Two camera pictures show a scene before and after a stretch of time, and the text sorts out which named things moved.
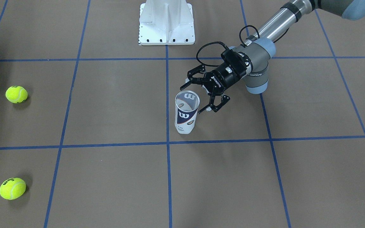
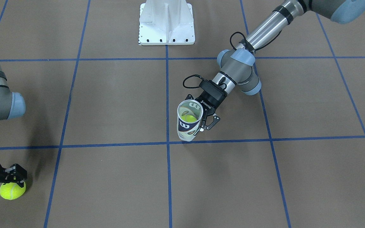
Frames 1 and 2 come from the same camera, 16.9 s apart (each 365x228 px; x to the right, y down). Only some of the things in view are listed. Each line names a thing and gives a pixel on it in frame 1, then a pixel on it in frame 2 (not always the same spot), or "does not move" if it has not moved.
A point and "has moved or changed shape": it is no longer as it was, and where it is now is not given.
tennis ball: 12,188 does not move
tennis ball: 16,94 has moved or changed shape
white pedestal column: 166,22 does not move
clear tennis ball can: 187,104 has moved or changed shape
